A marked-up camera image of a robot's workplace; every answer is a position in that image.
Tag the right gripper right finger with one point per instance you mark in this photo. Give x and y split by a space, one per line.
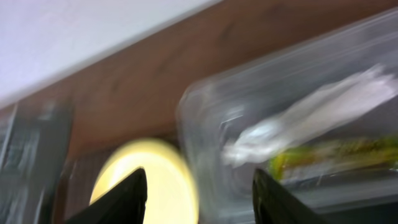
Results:
273 204

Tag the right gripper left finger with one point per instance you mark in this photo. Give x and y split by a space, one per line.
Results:
125 203

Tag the yellow plate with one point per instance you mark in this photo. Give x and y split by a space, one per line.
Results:
172 196

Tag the white napkin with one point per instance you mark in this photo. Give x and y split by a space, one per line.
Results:
327 108

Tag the green snack wrapper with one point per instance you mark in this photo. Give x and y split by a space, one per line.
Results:
331 157

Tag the black waste tray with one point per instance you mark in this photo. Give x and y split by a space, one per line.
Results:
373 211

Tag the brown serving tray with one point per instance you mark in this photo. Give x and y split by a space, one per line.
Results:
77 181

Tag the clear plastic bin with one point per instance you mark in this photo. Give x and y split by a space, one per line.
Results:
215 111

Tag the grey plastic dish rack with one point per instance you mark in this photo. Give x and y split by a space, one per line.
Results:
34 145

